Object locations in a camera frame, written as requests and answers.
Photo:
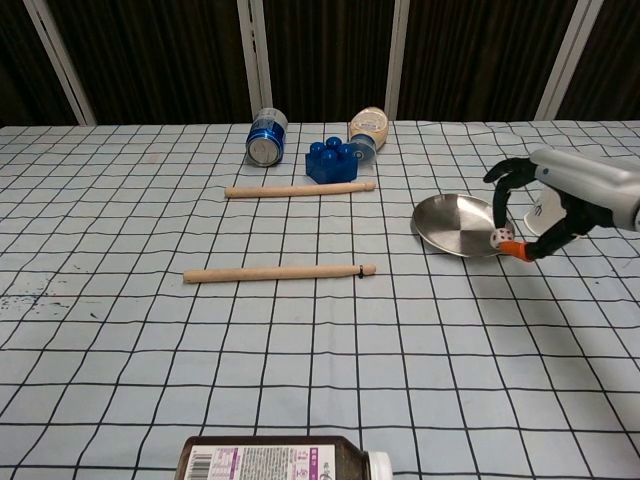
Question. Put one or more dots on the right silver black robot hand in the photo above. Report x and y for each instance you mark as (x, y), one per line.
(585, 180)

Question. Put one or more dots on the white paper cup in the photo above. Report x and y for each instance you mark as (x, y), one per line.
(542, 215)

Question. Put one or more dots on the white die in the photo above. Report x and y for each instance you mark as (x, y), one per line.
(501, 237)

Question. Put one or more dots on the light blue grid tablecloth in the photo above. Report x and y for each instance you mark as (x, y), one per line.
(200, 325)

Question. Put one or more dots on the round stainless steel plate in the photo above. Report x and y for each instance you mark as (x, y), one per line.
(450, 222)

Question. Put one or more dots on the beige sauce squeeze bottle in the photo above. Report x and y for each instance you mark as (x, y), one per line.
(370, 127)

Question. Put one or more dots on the blue plastic building block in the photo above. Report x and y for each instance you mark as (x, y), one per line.
(330, 165)

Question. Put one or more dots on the plain wooden drumstick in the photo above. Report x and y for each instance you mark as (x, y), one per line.
(300, 190)

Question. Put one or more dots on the blue silver drink can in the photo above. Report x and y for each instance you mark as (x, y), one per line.
(265, 140)

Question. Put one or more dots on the brown medicine bottle white cap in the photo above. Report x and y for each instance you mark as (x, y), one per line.
(270, 460)

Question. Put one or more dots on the white metal frame post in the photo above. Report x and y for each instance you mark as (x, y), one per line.
(570, 60)
(397, 60)
(255, 60)
(60, 65)

